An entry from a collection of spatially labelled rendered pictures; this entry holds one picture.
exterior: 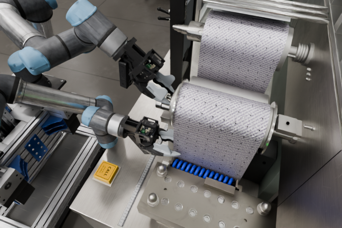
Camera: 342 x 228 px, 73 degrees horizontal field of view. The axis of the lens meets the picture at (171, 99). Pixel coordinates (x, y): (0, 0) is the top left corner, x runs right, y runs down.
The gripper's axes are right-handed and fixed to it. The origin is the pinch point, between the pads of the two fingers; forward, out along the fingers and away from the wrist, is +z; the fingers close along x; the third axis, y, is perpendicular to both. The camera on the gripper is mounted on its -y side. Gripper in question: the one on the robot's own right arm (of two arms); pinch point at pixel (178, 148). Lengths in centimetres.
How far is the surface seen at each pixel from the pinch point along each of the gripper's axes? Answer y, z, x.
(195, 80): 14.4, -1.1, 18.5
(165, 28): -109, -99, 229
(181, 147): 1.8, 0.9, -0.4
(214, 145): 9.2, 10.7, -0.4
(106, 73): -109, -128, 120
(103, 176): -16.6, -25.4, -12.4
